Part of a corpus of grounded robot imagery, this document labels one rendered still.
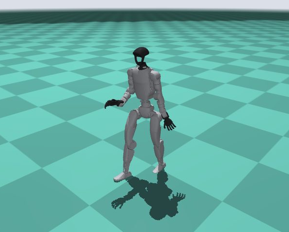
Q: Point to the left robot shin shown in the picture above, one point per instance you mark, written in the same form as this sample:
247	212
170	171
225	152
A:
159	152

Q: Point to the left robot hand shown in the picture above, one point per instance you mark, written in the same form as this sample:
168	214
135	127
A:
168	122

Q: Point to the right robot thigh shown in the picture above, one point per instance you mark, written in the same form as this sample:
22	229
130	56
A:
130	128

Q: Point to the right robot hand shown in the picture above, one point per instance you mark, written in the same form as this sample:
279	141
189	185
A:
113	102

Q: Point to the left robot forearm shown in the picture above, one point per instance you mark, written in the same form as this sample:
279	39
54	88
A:
161	105

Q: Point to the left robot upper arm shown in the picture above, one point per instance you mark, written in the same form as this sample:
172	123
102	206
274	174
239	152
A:
155	77

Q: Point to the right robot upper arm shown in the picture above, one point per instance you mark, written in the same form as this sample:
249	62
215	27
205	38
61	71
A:
130	89

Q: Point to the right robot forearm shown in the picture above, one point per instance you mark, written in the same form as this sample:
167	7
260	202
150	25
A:
125	98

